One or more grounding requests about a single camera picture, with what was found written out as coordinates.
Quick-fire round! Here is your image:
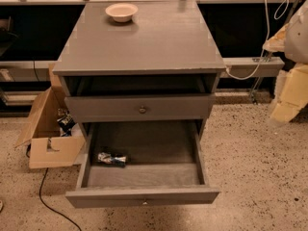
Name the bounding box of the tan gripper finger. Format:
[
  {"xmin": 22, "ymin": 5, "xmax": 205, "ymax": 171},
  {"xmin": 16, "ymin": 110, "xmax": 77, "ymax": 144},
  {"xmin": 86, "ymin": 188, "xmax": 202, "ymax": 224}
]
[
  {"xmin": 263, "ymin": 24, "xmax": 289, "ymax": 52},
  {"xmin": 269, "ymin": 63, "xmax": 308, "ymax": 123}
]

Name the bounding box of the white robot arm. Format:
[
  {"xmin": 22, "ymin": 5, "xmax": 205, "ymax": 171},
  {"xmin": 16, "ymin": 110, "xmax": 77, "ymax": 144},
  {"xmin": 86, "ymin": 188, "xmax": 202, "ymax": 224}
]
[{"xmin": 263, "ymin": 5, "xmax": 308, "ymax": 123}]

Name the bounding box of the closed grey upper drawer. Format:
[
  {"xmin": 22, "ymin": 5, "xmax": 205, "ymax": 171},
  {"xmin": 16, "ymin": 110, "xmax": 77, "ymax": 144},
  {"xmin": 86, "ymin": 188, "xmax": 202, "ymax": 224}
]
[{"xmin": 64, "ymin": 94, "xmax": 215, "ymax": 123}]

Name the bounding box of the grey wooden drawer cabinet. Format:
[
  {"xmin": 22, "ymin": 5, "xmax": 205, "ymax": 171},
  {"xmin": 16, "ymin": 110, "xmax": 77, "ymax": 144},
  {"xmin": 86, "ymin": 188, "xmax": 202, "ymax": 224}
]
[{"xmin": 52, "ymin": 0, "xmax": 227, "ymax": 209}]

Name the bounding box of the open grey middle drawer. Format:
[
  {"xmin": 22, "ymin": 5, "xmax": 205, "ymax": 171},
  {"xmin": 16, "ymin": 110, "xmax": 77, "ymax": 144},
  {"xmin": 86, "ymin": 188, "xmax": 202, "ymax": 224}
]
[{"xmin": 66, "ymin": 120, "xmax": 219, "ymax": 208}]

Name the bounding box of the thin metal pole stand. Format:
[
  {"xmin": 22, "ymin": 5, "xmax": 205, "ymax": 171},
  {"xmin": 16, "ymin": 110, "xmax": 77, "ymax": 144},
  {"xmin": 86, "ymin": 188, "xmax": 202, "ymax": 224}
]
[{"xmin": 248, "ymin": 0, "xmax": 308, "ymax": 104}]

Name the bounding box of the white ceramic bowl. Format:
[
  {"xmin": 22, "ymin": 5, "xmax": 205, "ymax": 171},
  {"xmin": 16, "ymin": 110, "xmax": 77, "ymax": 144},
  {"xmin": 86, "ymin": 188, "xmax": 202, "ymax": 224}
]
[{"xmin": 105, "ymin": 3, "xmax": 138, "ymax": 23}]

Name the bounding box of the snack bag in box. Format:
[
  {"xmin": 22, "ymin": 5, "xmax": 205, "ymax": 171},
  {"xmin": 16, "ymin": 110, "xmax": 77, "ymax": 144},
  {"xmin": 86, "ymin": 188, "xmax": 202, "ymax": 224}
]
[{"xmin": 57, "ymin": 109, "xmax": 75, "ymax": 137}]

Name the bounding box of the open cardboard box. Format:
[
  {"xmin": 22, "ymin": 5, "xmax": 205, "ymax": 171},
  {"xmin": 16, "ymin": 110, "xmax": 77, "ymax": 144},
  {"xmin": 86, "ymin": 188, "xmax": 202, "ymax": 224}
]
[{"xmin": 15, "ymin": 64, "xmax": 85, "ymax": 169}]

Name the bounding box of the grey metal shelf rail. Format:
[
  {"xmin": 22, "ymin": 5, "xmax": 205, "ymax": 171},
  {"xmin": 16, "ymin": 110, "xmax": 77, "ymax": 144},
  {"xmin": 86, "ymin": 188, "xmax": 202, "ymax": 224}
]
[{"xmin": 223, "ymin": 57, "xmax": 285, "ymax": 78}]

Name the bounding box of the white hanging cable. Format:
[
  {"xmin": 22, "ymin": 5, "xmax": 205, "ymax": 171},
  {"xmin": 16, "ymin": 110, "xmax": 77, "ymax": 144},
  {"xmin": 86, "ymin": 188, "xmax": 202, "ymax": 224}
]
[{"xmin": 224, "ymin": 0, "xmax": 291, "ymax": 81}]

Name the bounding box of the black floor cable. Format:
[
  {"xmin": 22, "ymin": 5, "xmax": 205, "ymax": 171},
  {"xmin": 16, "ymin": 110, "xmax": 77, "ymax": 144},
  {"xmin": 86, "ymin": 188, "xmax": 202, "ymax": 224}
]
[{"xmin": 38, "ymin": 167, "xmax": 83, "ymax": 231}]

